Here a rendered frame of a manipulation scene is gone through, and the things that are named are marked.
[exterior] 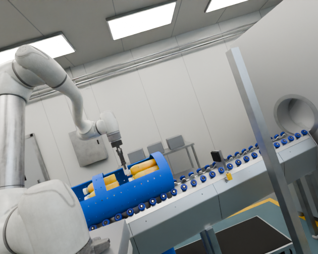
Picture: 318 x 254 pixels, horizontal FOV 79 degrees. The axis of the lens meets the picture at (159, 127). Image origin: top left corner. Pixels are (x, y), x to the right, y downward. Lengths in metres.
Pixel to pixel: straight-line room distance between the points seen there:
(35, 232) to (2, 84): 0.59
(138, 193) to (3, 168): 0.69
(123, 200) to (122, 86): 3.72
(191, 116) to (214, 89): 0.89
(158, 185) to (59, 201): 0.71
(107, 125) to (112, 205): 0.49
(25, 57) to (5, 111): 0.22
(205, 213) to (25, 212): 1.07
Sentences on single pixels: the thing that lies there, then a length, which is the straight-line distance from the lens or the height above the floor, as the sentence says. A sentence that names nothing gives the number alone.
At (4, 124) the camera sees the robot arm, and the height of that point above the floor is 1.59.
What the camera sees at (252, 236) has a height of 0.15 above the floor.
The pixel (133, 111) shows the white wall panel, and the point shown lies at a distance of 4.58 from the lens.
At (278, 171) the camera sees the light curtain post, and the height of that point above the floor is 0.90.
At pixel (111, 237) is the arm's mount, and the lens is 0.82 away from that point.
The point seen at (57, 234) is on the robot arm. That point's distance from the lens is 0.67.
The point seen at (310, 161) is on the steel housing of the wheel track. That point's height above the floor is 0.73.
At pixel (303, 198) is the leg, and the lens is 2.20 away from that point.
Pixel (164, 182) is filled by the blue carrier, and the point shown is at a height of 1.05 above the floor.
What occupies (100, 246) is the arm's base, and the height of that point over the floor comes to 1.09.
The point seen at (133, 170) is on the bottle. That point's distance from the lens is 1.32.
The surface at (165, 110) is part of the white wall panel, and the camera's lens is 4.61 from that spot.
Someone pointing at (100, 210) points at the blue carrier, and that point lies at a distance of 1.24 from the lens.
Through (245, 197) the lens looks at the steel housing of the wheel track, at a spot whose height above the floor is 0.71.
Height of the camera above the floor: 1.38
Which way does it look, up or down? level
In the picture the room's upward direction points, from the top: 19 degrees counter-clockwise
